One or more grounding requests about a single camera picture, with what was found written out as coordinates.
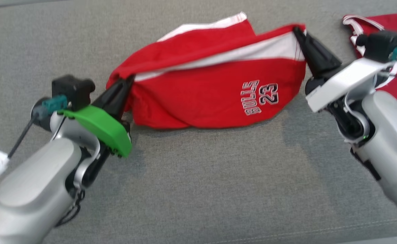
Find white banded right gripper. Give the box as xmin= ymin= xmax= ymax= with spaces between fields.
xmin=292 ymin=27 xmax=397 ymax=113

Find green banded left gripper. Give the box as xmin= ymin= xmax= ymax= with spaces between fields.
xmin=62 ymin=76 xmax=135 ymax=158

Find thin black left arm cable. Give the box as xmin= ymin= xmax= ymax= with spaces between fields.
xmin=0 ymin=114 xmax=85 ymax=227

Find red and white basketball shorts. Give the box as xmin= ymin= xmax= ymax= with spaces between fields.
xmin=105 ymin=12 xmax=307 ymax=130

